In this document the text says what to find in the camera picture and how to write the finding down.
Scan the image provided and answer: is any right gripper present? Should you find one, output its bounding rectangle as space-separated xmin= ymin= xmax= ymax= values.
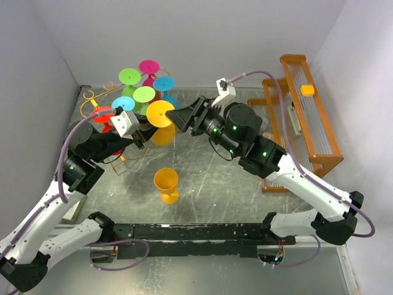
xmin=166 ymin=95 xmax=240 ymax=155

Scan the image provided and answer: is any orange wine glass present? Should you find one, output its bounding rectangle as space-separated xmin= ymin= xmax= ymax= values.
xmin=154 ymin=168 xmax=179 ymax=205
xmin=146 ymin=100 xmax=176 ymax=146

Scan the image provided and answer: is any light blue wine glass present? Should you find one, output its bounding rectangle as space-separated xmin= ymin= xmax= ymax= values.
xmin=111 ymin=96 xmax=136 ymax=111

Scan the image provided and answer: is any green wine glass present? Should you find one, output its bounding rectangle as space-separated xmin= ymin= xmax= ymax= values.
xmin=132 ymin=86 xmax=155 ymax=115
xmin=119 ymin=68 xmax=141 ymax=97

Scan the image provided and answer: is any red wine glass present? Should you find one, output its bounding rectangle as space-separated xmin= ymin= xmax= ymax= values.
xmin=91 ymin=106 xmax=125 ymax=162

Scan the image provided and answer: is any dark blue wine glass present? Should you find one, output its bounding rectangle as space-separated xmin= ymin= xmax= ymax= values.
xmin=153 ymin=77 xmax=180 ymax=109

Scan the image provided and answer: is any magenta wine glass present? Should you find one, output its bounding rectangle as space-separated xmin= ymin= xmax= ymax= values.
xmin=139 ymin=60 xmax=160 ymax=104

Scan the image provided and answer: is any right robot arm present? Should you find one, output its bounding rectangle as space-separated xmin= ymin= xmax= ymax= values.
xmin=165 ymin=97 xmax=364 ymax=245

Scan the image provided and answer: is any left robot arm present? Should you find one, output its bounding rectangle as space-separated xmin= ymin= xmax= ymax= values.
xmin=1 ymin=108 xmax=158 ymax=294

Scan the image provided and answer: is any white item on rack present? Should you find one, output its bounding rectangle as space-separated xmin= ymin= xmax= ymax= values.
xmin=287 ymin=102 xmax=302 ymax=136

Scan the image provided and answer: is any orange wooden tiered rack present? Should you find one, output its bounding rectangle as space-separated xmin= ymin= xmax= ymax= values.
xmin=247 ymin=54 xmax=343 ymax=177

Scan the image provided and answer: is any white box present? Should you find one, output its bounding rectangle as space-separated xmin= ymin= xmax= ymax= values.
xmin=61 ymin=195 xmax=87 ymax=222

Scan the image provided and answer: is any yellow cube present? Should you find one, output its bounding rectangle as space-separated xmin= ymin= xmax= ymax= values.
xmin=300 ymin=84 xmax=315 ymax=96

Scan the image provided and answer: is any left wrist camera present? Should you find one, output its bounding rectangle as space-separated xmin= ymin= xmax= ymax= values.
xmin=110 ymin=111 xmax=140 ymax=139

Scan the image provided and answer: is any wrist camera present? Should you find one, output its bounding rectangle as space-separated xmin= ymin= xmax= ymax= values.
xmin=212 ymin=78 xmax=236 ymax=108
xmin=110 ymin=111 xmax=140 ymax=139

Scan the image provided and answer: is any gold wire glass rack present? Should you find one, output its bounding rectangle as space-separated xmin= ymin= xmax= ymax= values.
xmin=79 ymin=81 xmax=154 ymax=173

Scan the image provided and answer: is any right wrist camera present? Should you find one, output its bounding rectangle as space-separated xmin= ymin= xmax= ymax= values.
xmin=212 ymin=78 xmax=236 ymax=108

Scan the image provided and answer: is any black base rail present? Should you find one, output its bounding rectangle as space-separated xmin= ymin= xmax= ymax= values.
xmin=97 ymin=223 xmax=296 ymax=259

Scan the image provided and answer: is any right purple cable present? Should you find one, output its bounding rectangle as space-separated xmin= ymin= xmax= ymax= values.
xmin=228 ymin=69 xmax=376 ymax=239

